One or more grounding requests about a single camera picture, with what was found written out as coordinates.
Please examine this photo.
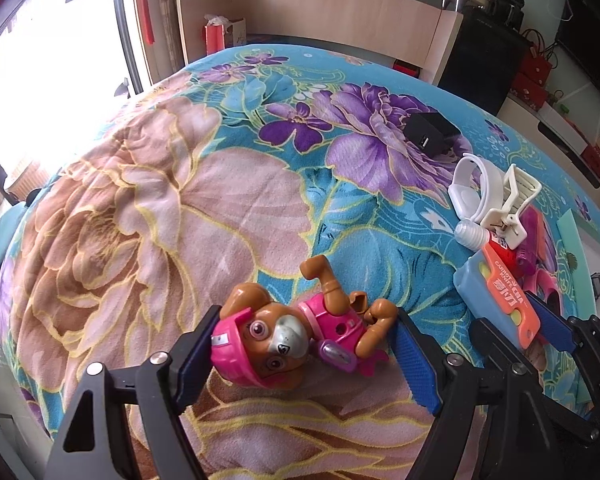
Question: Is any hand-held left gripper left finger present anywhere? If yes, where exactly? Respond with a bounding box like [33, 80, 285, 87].
[42, 305, 223, 480]

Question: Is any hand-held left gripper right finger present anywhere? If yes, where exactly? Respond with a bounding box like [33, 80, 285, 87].
[389, 307, 583, 480]

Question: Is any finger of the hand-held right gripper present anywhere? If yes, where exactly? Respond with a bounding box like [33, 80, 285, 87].
[525, 291, 600, 406]
[470, 317, 529, 377]

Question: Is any pink plastic toy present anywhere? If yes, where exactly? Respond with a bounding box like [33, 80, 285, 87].
[522, 267, 563, 311]

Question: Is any teal cardboard box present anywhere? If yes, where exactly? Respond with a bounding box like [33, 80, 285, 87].
[555, 208, 598, 328]

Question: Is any light blue plastic case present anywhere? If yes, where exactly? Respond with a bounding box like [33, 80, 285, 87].
[452, 255, 526, 331]

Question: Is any brown dog toy pink helmet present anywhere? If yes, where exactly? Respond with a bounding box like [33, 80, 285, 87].
[211, 255, 400, 390]

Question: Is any magenta plastic toy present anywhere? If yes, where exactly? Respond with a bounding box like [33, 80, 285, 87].
[510, 207, 546, 276]

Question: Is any white plastic clip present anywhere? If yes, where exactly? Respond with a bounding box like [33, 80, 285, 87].
[480, 164, 542, 250]

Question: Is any small white bottle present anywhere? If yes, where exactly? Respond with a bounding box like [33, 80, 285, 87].
[454, 220, 491, 252]

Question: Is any white plug charger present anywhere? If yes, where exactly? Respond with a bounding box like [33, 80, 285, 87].
[447, 156, 507, 223]

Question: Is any white television stand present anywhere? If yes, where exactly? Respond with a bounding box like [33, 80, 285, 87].
[500, 95, 600, 211]

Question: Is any black charger cube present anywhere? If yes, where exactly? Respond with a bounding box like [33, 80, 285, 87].
[404, 112, 462, 157]

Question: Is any red handbag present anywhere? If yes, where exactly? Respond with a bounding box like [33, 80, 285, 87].
[517, 30, 556, 111]

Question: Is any black water dispenser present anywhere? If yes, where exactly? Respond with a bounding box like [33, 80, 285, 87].
[437, 0, 531, 116]

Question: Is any red gift bag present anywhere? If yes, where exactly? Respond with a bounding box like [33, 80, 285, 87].
[205, 15, 231, 56]

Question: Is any red hanging knot ornament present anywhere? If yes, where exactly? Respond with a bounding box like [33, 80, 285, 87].
[132, 0, 156, 46]

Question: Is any wooden bar counter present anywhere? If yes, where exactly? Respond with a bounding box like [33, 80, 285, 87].
[165, 0, 491, 86]

